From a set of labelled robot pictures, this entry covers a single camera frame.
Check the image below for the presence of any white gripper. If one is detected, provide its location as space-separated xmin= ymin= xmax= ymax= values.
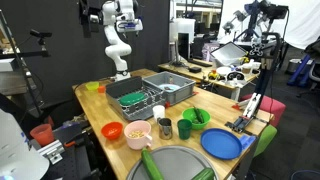
xmin=115 ymin=19 xmax=143 ymax=33

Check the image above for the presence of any light-green plastic bowl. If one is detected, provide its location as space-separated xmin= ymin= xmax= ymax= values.
xmin=182 ymin=107 xmax=211 ymax=130

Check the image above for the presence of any dark green cucumber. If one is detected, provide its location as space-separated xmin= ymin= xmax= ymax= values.
xmin=194 ymin=107 xmax=204 ymax=124

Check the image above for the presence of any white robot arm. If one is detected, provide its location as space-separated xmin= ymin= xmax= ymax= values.
xmin=102 ymin=0 xmax=143 ymax=81

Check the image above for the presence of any yellow-green small bowl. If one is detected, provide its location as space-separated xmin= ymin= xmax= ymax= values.
xmin=85 ymin=81 xmax=99 ymax=91

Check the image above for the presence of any orange plastic bowl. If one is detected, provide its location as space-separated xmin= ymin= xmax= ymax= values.
xmin=101 ymin=122 xmax=123 ymax=140

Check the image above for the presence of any pink plastic bowl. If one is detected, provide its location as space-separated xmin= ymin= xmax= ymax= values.
xmin=124 ymin=120 xmax=153 ymax=150

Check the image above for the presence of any black computer monitor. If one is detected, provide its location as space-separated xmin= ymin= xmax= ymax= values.
xmin=178 ymin=33 xmax=190 ymax=61

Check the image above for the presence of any light blue plate in bin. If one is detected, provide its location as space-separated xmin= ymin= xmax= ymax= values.
xmin=159 ymin=84 xmax=180 ymax=92

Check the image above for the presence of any small orange cup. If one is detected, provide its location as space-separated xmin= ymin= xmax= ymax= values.
xmin=98 ymin=86 xmax=106 ymax=93

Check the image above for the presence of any grey dish drying rack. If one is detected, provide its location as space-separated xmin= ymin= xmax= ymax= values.
xmin=106 ymin=76 xmax=166 ymax=121

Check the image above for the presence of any dark green plate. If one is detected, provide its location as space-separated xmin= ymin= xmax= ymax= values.
xmin=119 ymin=93 xmax=145 ymax=106

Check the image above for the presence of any grey plastic bin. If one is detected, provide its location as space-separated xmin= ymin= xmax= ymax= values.
xmin=144 ymin=71 xmax=195 ymax=105

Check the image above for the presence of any white measuring cup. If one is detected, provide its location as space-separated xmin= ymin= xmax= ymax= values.
xmin=153 ymin=105 xmax=165 ymax=121

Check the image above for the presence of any metal steel cup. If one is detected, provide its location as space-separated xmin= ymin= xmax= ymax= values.
xmin=158 ymin=118 xmax=172 ymax=140

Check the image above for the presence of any dark green plastic cup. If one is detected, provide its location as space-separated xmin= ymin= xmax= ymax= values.
xmin=177 ymin=119 xmax=192 ymax=140

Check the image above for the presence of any wooden side desk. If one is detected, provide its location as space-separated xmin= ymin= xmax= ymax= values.
xmin=158 ymin=60 xmax=258 ymax=101

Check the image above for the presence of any black aluminium extrusion stand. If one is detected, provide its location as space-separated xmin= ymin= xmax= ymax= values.
xmin=226 ymin=32 xmax=281 ymax=133

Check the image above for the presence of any grey round tray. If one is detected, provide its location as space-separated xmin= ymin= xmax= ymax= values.
xmin=126 ymin=146 xmax=219 ymax=180

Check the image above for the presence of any red plastic cup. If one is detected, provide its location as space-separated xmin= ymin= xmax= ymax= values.
xmin=30 ymin=124 xmax=54 ymax=146

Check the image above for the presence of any blue plastic plate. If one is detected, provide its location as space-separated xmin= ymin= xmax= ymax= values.
xmin=200 ymin=128 xmax=242 ymax=160

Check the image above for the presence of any green cucumber on tray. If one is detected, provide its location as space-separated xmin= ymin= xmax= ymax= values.
xmin=192 ymin=168 xmax=215 ymax=180
xmin=141 ymin=148 xmax=164 ymax=180

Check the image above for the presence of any pink stool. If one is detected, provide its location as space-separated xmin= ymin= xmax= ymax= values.
xmin=238 ymin=93 xmax=286 ymax=127

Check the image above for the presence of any green chair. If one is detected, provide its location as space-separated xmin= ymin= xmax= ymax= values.
xmin=254 ymin=125 xmax=277 ymax=156

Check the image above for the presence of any black camera on tripod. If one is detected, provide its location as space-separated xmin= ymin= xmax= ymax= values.
xmin=30 ymin=29 xmax=52 ymax=45

